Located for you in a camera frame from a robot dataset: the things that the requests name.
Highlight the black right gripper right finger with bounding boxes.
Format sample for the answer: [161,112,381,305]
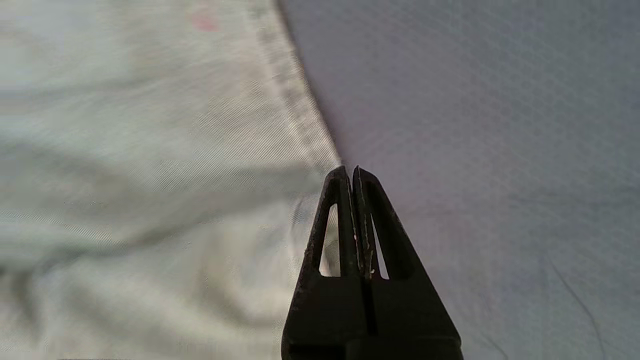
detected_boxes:
[352,165,464,351]

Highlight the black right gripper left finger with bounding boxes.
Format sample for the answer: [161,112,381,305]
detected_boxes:
[281,165,369,360]

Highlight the light blue denim shorts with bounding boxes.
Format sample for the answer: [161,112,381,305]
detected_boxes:
[0,0,345,360]

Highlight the blue bed sheet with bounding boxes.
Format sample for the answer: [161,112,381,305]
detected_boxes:
[276,0,640,360]

